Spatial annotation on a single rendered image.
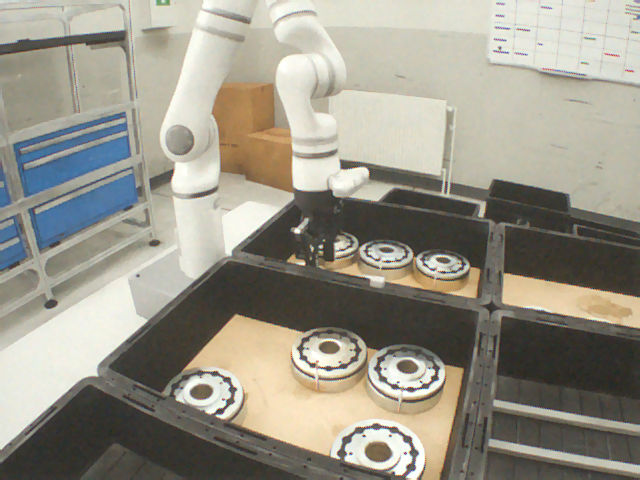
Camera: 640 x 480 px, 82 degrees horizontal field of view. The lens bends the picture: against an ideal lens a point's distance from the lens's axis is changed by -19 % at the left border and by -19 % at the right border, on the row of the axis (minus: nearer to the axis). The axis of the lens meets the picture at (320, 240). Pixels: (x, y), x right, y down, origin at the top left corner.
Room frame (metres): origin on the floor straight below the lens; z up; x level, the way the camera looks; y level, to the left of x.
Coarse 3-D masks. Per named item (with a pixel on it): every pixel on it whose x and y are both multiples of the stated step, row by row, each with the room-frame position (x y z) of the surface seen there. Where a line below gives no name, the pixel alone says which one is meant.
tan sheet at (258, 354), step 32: (256, 320) 0.56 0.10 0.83; (224, 352) 0.48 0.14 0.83; (256, 352) 0.49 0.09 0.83; (288, 352) 0.49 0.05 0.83; (256, 384) 0.42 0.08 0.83; (288, 384) 0.42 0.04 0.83; (448, 384) 0.41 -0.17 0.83; (256, 416) 0.36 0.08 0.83; (288, 416) 0.36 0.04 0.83; (320, 416) 0.36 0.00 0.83; (352, 416) 0.36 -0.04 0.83; (384, 416) 0.36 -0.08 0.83; (416, 416) 0.36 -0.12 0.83; (448, 416) 0.36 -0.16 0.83; (320, 448) 0.31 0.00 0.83
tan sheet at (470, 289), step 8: (360, 248) 0.81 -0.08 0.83; (344, 272) 0.71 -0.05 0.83; (352, 272) 0.71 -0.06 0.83; (360, 272) 0.71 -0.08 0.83; (472, 272) 0.71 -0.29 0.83; (392, 280) 0.68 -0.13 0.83; (400, 280) 0.68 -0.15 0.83; (408, 280) 0.68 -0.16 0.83; (416, 280) 0.68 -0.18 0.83; (472, 280) 0.68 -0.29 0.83; (424, 288) 0.66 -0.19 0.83; (464, 288) 0.65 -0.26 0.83; (472, 288) 0.65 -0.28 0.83; (472, 296) 0.63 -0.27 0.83
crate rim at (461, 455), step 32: (192, 288) 0.50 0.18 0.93; (352, 288) 0.51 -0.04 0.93; (384, 288) 0.50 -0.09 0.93; (160, 320) 0.43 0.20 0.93; (480, 320) 0.42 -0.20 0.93; (128, 352) 0.37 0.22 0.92; (480, 352) 0.36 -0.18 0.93; (128, 384) 0.31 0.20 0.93; (480, 384) 0.31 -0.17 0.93; (192, 416) 0.27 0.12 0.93; (288, 448) 0.24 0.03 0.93
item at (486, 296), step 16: (288, 208) 0.78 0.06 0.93; (400, 208) 0.79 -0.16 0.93; (416, 208) 0.78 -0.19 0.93; (272, 224) 0.72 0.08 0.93; (496, 224) 0.71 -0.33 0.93; (240, 256) 0.59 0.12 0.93; (256, 256) 0.59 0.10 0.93; (320, 272) 0.55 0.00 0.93; (336, 272) 0.55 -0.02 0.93; (400, 288) 0.50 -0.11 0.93; (416, 288) 0.50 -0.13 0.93; (480, 304) 0.46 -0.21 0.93
